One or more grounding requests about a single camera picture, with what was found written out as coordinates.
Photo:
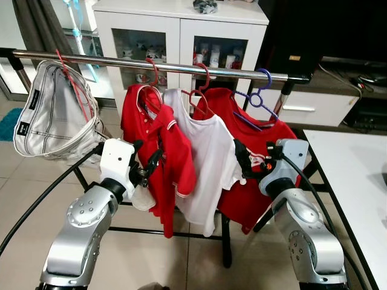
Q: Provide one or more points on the red T-shirt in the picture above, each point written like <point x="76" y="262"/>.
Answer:
<point x="239" y="208"/>

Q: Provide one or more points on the red polo shirt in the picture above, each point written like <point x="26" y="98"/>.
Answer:
<point x="172" y="157"/>

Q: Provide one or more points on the plain grey curtain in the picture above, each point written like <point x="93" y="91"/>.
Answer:
<point x="42" y="24"/>

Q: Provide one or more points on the metal clothes rack black frame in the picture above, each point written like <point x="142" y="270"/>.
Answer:
<point x="178" y="67"/>

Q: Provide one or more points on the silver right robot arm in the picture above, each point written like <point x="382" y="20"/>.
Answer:
<point x="305" y="241"/>

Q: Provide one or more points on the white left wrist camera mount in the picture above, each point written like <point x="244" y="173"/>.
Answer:
<point x="116" y="158"/>

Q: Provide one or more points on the purple plastic clothes hanger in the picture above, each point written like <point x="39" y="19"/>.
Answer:
<point x="261" y="92"/>

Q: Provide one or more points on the grey robot leg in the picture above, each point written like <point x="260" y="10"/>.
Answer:
<point x="151" y="286"/>

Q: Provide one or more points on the white low drawer unit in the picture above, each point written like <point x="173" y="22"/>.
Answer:
<point x="326" y="109"/>

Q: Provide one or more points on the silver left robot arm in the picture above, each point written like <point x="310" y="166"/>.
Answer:
<point x="84" y="214"/>

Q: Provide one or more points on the small grey toy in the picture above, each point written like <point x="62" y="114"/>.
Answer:
<point x="205" y="6"/>

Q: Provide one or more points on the white glass door cabinet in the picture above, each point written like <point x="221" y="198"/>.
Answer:
<point x="181" y="30"/>

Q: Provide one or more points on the plain white T-shirt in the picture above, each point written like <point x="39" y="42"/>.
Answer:
<point x="211" y="157"/>

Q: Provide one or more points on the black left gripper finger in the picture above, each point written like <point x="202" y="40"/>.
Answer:
<point x="154" y="164"/>
<point x="139" y="150"/>

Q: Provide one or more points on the teal floor mat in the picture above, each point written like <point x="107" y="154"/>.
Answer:
<point x="9" y="124"/>

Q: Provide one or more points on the cream denim shorts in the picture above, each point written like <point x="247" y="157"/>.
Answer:
<point x="48" y="121"/>

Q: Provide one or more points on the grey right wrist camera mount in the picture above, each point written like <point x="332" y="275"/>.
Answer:
<point x="290" y="160"/>

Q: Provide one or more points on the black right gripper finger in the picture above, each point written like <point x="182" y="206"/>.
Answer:
<point x="242" y="158"/>

